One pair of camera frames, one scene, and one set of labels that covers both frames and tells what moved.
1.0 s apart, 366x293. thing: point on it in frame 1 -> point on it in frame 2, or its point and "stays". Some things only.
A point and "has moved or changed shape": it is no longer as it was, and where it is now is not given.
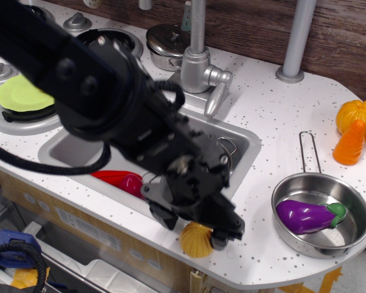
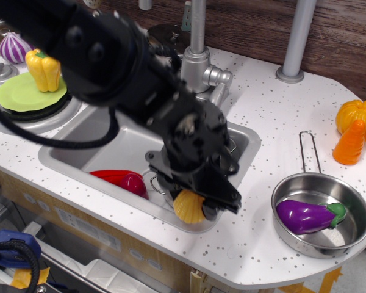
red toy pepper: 129,182 stays
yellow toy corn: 196,240 has moved or changed shape
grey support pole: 291,72 stays
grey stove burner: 39,121 stays
